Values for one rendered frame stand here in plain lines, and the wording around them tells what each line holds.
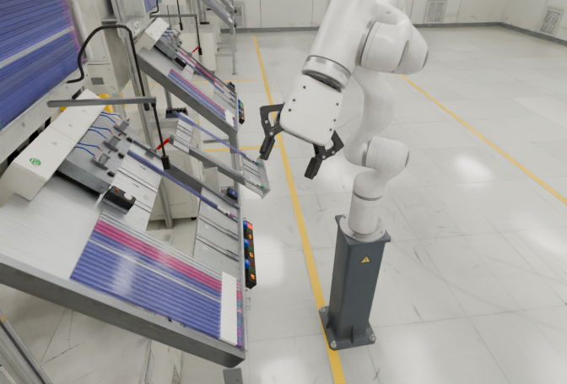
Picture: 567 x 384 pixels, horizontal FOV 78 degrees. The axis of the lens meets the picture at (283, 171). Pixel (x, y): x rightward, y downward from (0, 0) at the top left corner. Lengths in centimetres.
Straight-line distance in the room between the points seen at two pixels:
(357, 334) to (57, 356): 131
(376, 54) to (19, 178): 83
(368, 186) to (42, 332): 123
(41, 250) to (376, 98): 97
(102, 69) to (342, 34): 174
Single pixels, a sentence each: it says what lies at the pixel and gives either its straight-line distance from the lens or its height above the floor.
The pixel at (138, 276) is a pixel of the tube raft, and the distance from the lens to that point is 103.
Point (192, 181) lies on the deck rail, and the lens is 150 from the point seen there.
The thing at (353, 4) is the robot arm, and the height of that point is 163.
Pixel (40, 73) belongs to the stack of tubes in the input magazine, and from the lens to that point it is 109.
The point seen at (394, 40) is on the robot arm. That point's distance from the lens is 62.
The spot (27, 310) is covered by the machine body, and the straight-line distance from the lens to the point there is 162.
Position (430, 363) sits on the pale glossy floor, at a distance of 207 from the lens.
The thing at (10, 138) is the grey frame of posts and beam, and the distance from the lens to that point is 101.
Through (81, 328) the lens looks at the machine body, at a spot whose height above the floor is 62.
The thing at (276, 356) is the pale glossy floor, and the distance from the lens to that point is 196.
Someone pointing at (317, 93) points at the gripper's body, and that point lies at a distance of 61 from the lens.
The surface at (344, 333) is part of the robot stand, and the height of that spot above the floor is 6.
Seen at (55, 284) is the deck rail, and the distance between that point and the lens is 93.
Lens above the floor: 171
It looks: 33 degrees down
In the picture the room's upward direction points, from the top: straight up
